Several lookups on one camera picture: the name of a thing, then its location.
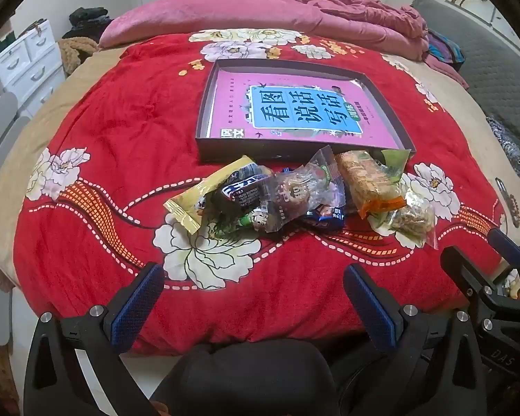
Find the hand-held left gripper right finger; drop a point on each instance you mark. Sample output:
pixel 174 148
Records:
pixel 368 307

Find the small cartoon snack packet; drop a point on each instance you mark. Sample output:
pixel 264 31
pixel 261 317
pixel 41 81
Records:
pixel 247 222

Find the brown knitted blanket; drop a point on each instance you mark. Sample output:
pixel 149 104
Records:
pixel 76 50

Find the blue cookie packet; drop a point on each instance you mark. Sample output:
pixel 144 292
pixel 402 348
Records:
pixel 325 217

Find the yellow snack packet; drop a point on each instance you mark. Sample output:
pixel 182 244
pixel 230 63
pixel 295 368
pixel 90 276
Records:
pixel 190 204

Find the pink pillow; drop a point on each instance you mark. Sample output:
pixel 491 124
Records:
pixel 199 13

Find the grey box tray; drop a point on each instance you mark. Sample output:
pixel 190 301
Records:
pixel 208 152

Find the purple and blue cloth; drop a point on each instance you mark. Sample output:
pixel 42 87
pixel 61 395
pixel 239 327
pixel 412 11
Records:
pixel 444 50

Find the dark chocolate bar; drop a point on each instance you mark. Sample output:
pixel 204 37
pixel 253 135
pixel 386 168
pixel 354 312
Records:
pixel 242 193

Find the grey quilted cover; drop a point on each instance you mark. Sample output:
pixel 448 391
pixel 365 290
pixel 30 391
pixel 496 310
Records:
pixel 494 65

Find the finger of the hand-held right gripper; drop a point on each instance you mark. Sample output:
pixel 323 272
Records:
pixel 461 268
pixel 507 247

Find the silver patterned fabric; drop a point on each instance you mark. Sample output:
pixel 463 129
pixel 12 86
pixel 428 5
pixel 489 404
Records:
pixel 509 147

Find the clear round pastry packet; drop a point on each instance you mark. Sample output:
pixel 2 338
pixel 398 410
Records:
pixel 294 190

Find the red floral blanket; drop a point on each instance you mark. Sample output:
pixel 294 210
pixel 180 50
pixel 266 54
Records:
pixel 112 138

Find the green snack packet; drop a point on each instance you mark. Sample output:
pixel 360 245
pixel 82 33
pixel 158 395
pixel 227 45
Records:
pixel 394 162

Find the crumpled pink quilt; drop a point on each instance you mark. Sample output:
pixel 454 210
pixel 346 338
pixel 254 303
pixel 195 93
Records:
pixel 364 17

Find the pink book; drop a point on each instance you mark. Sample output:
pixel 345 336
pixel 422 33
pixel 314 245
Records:
pixel 229 104

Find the white drawer cabinet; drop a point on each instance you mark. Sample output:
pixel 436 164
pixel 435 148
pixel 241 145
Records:
pixel 26 60

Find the orange cracker packet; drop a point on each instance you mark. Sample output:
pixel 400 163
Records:
pixel 368 177

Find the black clothes pile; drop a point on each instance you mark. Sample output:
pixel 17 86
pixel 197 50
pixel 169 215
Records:
pixel 86 19

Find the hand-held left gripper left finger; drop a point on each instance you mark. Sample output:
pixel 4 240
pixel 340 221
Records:
pixel 144 294

